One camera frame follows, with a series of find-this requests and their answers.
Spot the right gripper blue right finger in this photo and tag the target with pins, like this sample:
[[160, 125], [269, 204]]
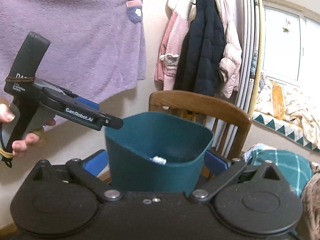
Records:
[[225, 172]]

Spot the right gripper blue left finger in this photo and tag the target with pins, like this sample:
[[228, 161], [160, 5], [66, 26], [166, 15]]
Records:
[[84, 172]]

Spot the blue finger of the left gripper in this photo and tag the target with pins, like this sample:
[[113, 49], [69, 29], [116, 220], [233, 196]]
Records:
[[78, 101], [113, 122]]

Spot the dark teal trash bin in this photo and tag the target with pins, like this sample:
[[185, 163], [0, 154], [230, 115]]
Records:
[[181, 142]]

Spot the person left hand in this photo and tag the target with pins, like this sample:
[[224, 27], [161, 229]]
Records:
[[22, 127]]

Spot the white rolled wrapper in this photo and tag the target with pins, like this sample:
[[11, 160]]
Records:
[[158, 160]]

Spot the wooden chair black seat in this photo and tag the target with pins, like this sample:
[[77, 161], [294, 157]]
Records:
[[197, 108]]

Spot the purple fleece garment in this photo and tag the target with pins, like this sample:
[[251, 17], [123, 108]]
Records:
[[97, 47]]

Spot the pink fleece jacket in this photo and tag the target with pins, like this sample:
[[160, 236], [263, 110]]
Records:
[[171, 45]]

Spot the teal plaid blanket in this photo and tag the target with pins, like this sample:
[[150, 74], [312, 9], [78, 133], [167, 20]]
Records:
[[294, 167]]

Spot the black puffer jacket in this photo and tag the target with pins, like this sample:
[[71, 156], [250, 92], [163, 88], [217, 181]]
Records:
[[202, 51]]

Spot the teal triangle window mat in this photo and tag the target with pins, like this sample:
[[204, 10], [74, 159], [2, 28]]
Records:
[[291, 131]]

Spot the brown fuzzy blanket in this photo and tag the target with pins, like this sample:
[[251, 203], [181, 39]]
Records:
[[308, 226]]

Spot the floral yellow duvet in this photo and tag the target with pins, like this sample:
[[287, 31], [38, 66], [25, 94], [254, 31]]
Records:
[[291, 104]]

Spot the light pink puffer coat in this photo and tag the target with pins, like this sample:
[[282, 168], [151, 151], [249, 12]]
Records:
[[230, 64]]

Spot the grey curtain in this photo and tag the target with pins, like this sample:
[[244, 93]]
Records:
[[248, 15]]

